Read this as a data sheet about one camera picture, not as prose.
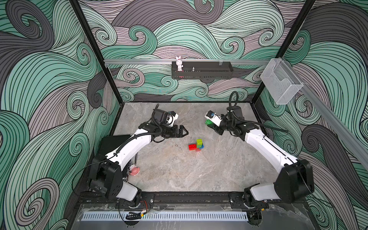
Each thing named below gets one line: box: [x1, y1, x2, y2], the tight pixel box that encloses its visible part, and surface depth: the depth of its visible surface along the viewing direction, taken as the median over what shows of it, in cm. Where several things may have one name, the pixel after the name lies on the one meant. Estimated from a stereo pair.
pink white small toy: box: [128, 164, 140, 176], surface depth 83 cm
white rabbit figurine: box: [175, 55, 184, 72], surface depth 91 cm
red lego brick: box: [188, 143, 197, 151], surface depth 89 cm
